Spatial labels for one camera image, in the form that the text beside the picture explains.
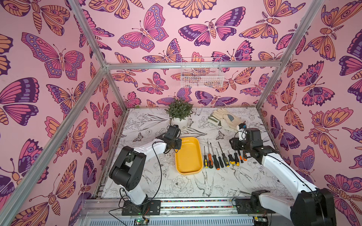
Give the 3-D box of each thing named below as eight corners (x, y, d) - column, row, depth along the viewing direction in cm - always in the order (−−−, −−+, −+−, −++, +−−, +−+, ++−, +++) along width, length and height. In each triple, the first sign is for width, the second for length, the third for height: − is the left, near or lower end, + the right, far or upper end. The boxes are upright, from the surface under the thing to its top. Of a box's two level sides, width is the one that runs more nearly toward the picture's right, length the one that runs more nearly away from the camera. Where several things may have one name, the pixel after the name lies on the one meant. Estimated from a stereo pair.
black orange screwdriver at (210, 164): (208, 168, 89) (209, 166, 87) (206, 143, 101) (206, 141, 99) (213, 168, 89) (213, 166, 87) (209, 143, 101) (210, 141, 99)
